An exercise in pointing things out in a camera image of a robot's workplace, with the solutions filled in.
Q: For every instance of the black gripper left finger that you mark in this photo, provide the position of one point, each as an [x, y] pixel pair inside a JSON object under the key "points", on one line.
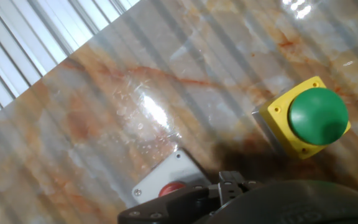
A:
{"points": [[172, 205]]}

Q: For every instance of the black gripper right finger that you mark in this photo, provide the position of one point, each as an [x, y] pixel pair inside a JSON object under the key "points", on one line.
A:
{"points": [[237, 185]]}

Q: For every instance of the grey black box red button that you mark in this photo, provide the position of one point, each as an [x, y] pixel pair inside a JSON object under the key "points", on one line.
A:
{"points": [[169, 171]]}

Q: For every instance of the yellow box green button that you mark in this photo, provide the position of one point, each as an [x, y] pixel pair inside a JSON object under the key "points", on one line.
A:
{"points": [[317, 115]]}

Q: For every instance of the marble pattern glossy mat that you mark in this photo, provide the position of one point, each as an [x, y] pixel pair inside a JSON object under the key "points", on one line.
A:
{"points": [[104, 124]]}

